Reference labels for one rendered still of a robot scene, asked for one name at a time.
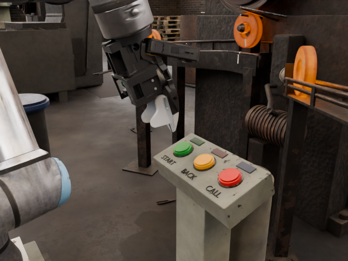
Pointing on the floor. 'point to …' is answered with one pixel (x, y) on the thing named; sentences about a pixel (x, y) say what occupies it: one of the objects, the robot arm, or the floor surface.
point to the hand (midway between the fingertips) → (174, 124)
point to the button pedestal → (209, 200)
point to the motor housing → (266, 140)
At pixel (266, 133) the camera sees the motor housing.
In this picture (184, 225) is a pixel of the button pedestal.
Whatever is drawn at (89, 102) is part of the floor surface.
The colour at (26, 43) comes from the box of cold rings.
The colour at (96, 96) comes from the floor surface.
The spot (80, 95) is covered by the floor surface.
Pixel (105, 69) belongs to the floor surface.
